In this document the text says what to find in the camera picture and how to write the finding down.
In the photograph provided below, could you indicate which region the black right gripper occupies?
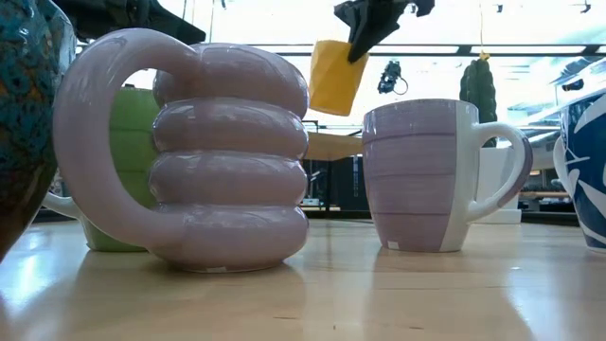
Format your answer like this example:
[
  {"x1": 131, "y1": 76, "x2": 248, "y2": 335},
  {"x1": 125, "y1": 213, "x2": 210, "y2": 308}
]
[{"x1": 333, "y1": 0, "x2": 436, "y2": 64}]

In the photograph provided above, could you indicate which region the yellow ceramic mug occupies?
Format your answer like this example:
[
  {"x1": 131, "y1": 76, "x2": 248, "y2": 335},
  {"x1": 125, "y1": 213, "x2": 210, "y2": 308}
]
[{"x1": 308, "y1": 39, "x2": 369, "y2": 117}]

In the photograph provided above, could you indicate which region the purple and white striped mug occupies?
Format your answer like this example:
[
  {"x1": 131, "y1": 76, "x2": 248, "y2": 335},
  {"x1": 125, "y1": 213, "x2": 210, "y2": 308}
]
[{"x1": 362, "y1": 98, "x2": 535, "y2": 254}]

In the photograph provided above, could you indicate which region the lilac ribbed ring mug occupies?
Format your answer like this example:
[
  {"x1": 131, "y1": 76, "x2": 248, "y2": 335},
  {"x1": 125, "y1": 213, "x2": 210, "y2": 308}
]
[{"x1": 51, "y1": 27, "x2": 312, "y2": 275}]

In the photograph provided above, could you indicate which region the blue and white patterned mug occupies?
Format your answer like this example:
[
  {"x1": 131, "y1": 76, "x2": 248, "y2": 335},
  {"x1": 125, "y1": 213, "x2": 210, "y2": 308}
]
[{"x1": 552, "y1": 89, "x2": 606, "y2": 256}]

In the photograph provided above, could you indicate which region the green mug with white handle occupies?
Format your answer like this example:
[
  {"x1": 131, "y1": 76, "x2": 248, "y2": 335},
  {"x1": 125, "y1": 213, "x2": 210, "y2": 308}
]
[{"x1": 41, "y1": 87, "x2": 162, "y2": 253}]

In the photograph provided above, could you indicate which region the black hanging object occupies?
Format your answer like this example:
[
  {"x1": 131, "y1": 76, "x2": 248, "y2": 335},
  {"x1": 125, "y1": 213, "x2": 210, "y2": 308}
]
[{"x1": 377, "y1": 60, "x2": 409, "y2": 96}]

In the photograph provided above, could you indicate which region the wooden shelf with black legs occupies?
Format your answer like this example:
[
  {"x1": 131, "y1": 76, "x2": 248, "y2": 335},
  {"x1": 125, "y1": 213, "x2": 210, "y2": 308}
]
[{"x1": 302, "y1": 118, "x2": 365, "y2": 162}]

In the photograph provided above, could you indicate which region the green cactus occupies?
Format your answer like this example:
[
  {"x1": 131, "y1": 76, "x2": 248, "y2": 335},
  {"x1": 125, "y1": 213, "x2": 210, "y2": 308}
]
[{"x1": 458, "y1": 57, "x2": 499, "y2": 149}]

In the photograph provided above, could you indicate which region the white plant pot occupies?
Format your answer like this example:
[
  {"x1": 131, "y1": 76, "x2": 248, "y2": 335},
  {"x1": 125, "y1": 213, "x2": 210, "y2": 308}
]
[{"x1": 474, "y1": 145, "x2": 523, "y2": 225}]

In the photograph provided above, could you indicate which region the yellow hanging cord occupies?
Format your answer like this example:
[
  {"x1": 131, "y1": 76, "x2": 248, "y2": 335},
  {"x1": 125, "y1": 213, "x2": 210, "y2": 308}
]
[{"x1": 477, "y1": 0, "x2": 491, "y2": 62}]

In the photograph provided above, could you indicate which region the black aluminium table frame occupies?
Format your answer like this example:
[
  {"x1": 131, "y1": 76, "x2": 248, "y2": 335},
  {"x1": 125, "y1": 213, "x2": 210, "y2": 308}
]
[{"x1": 32, "y1": 207, "x2": 579, "y2": 226}]

